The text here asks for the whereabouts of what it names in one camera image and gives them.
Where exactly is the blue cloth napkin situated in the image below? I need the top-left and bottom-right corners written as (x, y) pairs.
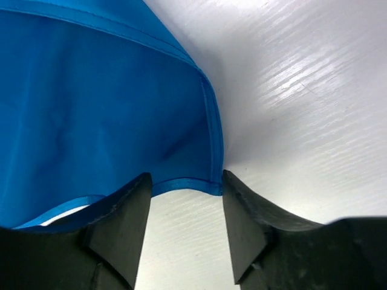
top-left (1, 1), bottom-right (223, 228)

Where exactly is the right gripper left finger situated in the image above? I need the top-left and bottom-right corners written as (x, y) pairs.
top-left (1, 173), bottom-right (152, 289)

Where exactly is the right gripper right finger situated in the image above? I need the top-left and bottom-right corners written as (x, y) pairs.
top-left (223, 170), bottom-right (386, 289)

